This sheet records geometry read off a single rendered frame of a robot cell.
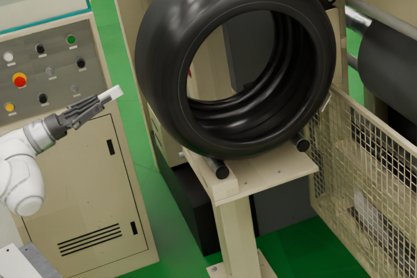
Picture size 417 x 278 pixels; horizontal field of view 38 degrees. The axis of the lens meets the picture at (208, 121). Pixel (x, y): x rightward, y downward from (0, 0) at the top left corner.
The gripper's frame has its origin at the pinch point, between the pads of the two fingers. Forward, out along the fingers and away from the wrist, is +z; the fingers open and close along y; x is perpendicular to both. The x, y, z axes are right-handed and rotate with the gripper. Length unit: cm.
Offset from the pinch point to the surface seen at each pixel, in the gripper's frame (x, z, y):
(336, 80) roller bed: 50, 73, 18
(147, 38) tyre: -9.2, 17.5, 0.9
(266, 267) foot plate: 129, 17, 32
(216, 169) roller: 35.1, 16.0, -10.6
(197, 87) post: 26.4, 26.0, 25.5
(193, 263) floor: 122, -12, 52
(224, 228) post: 90, 9, 25
